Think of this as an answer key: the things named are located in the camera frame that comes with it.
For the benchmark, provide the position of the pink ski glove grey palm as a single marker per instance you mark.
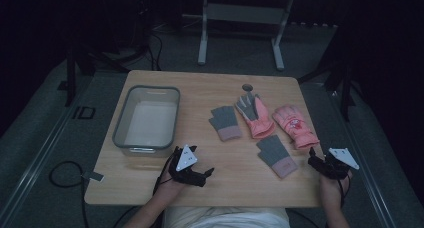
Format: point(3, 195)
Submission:
point(256, 118)

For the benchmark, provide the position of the person's white shirt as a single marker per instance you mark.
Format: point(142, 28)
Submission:
point(226, 218)

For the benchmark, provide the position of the person's left hand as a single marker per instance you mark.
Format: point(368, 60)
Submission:
point(170, 189)

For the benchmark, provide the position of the white metal stand frame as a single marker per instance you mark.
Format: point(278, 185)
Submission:
point(240, 14)

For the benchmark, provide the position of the grey metal floor rail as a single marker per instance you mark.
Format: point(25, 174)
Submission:
point(40, 154)
point(363, 161)

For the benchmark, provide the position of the grey plastic bin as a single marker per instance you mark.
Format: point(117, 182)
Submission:
point(150, 121)

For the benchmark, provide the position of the person's right hand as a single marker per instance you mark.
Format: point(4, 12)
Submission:
point(331, 191)

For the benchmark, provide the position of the pink ski glove printed back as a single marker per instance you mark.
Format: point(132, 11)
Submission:
point(296, 126)

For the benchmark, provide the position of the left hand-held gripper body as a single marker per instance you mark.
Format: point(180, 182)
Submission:
point(190, 178)

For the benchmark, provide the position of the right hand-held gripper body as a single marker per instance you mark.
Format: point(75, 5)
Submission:
point(335, 166)

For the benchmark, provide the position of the grey knit glove pink cuff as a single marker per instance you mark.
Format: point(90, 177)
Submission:
point(225, 123)
point(276, 156)

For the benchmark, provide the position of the black tripod stand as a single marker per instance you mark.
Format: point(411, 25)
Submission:
point(340, 71)
point(83, 64)

